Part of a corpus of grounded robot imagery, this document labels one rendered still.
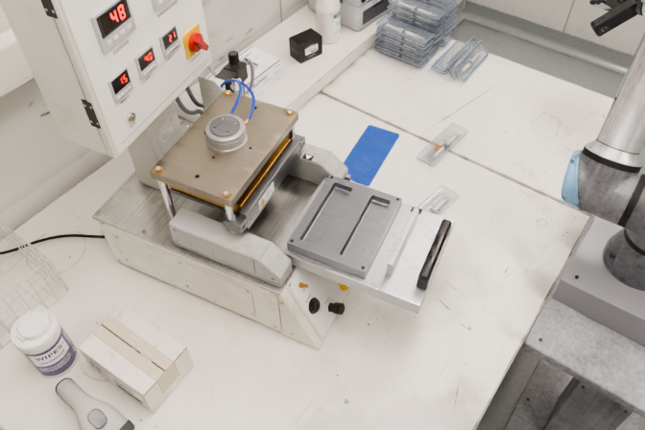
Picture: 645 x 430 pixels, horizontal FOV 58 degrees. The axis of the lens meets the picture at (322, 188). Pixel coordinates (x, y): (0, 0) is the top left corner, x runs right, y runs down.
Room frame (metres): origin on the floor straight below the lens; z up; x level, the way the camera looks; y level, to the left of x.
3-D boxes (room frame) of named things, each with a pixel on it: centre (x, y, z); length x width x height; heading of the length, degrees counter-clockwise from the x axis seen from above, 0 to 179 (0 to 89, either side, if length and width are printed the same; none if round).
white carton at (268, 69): (1.40, 0.23, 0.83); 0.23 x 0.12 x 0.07; 143
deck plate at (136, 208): (0.86, 0.22, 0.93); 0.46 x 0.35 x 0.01; 64
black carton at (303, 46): (1.58, 0.05, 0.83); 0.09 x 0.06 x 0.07; 128
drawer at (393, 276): (0.71, -0.09, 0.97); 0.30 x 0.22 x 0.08; 64
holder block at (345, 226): (0.73, -0.05, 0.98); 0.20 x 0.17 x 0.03; 154
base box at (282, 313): (0.86, 0.17, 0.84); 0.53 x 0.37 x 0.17; 64
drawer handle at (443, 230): (0.65, -0.21, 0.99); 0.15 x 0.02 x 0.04; 154
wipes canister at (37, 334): (0.56, 0.56, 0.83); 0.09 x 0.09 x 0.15
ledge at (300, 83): (1.60, 0.08, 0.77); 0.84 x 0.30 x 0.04; 143
